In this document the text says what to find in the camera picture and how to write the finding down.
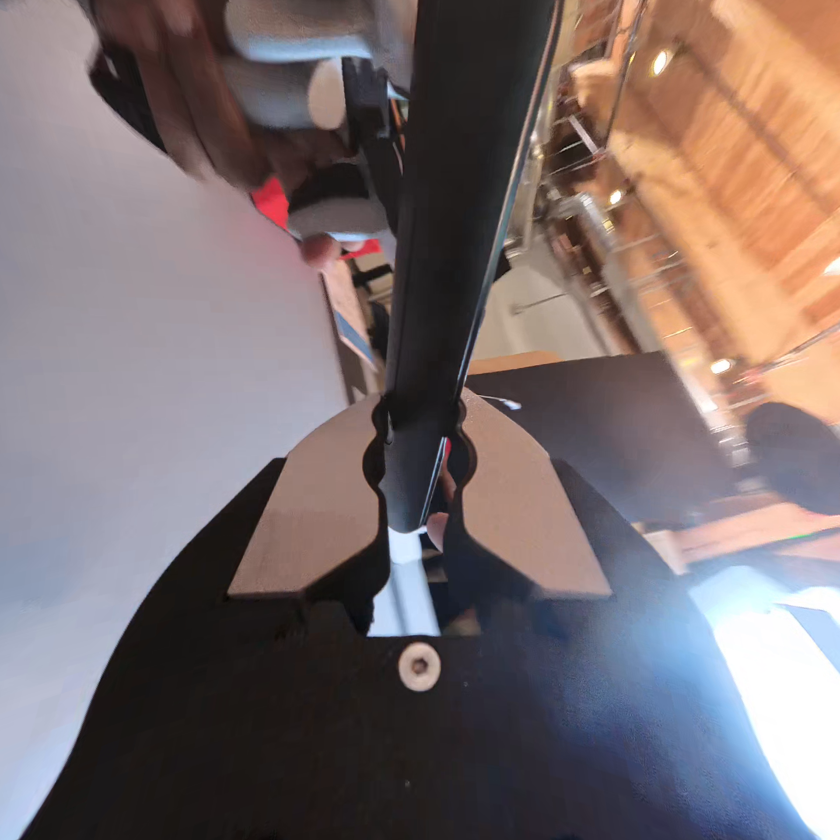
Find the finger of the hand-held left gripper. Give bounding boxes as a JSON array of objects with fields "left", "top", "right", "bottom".
[{"left": 385, "top": 0, "right": 419, "bottom": 94}]

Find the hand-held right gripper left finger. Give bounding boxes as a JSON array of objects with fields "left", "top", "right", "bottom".
[{"left": 225, "top": 393, "right": 391, "bottom": 634}]

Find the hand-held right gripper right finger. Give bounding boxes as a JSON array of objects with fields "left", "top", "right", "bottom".
[{"left": 443, "top": 387, "right": 615, "bottom": 630}]

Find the person's left hand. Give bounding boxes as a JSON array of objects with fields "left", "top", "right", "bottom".
[{"left": 85, "top": 0, "right": 360, "bottom": 270}]

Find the printed paper sheet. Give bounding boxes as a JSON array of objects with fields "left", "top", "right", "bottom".
[{"left": 322, "top": 268, "right": 380, "bottom": 369}]

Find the black fuzzy round disc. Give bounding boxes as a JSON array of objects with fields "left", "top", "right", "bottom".
[{"left": 745, "top": 401, "right": 840, "bottom": 517}]

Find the white ceiling light panel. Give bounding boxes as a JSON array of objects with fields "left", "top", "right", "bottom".
[{"left": 690, "top": 567, "right": 840, "bottom": 840}]

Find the rectangular metal duct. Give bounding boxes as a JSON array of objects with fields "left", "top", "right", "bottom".
[{"left": 587, "top": 197, "right": 664, "bottom": 349}]

